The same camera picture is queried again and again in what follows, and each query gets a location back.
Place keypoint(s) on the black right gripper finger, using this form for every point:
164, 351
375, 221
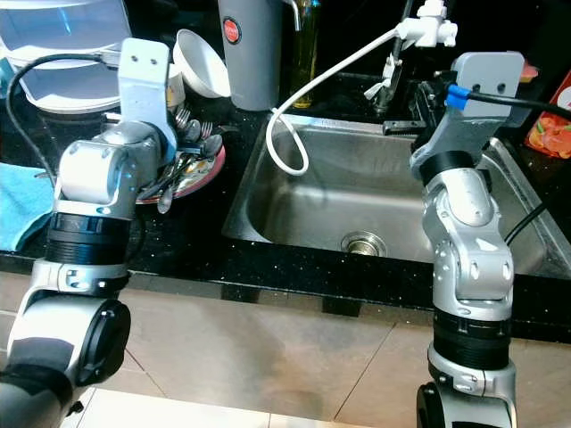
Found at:
441, 96
420, 98

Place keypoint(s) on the pink patterned plate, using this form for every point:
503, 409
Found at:
201, 178

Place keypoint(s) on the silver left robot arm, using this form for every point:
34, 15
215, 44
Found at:
89, 178

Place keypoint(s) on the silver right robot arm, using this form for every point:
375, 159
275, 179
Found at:
464, 259

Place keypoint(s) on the chrome faucet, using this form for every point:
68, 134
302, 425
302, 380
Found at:
388, 80

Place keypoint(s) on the white faucet filter head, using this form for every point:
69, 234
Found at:
428, 31

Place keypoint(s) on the white cartoon cat mug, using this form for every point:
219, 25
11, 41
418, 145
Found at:
178, 85

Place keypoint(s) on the pink yellow sponge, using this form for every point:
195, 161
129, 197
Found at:
528, 71

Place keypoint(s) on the white bowl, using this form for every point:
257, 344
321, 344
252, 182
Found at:
205, 67

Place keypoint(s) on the stainless steel sink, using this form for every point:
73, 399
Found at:
330, 187

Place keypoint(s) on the grey thermos with red logo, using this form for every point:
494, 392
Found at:
250, 71

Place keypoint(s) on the red juice pouch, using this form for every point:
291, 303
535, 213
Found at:
551, 129

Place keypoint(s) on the yellow oil bottle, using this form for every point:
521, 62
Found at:
303, 53

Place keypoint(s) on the blue towel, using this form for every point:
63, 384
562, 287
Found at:
22, 209

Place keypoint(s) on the white stacked food container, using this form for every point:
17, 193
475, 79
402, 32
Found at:
62, 45

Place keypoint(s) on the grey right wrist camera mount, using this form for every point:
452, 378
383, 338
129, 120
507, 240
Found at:
491, 80

